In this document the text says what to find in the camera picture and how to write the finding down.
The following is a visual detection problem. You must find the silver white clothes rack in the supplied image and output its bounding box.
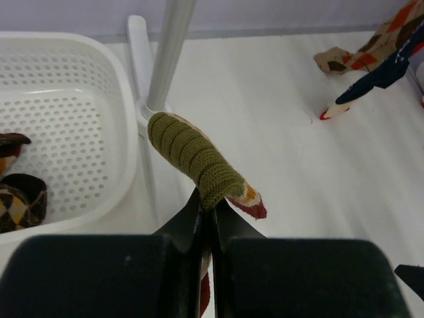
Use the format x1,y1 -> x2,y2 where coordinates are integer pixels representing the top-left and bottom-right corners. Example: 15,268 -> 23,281
127,0 -> 195,227

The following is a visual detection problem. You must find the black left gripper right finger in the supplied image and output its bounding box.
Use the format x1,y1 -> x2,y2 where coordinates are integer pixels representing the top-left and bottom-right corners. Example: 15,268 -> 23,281
212,201 -> 407,317

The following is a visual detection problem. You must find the beige orange argyle sock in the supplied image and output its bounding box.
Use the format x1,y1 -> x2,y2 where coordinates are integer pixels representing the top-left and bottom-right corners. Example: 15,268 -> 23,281
313,1 -> 423,75

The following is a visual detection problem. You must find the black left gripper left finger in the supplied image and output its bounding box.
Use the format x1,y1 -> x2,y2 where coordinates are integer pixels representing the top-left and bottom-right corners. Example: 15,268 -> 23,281
1,191 -> 207,317

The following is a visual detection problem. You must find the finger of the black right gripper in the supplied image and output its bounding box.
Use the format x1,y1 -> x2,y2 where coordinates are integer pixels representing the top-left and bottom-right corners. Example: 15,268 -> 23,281
394,265 -> 423,311

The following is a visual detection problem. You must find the navy sock beige toe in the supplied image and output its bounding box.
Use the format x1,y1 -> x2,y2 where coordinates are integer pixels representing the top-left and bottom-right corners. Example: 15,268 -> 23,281
320,22 -> 423,120

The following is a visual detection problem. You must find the white perforated plastic basket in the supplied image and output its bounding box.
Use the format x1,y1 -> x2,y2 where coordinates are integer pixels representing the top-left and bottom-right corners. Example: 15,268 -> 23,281
1,32 -> 138,244

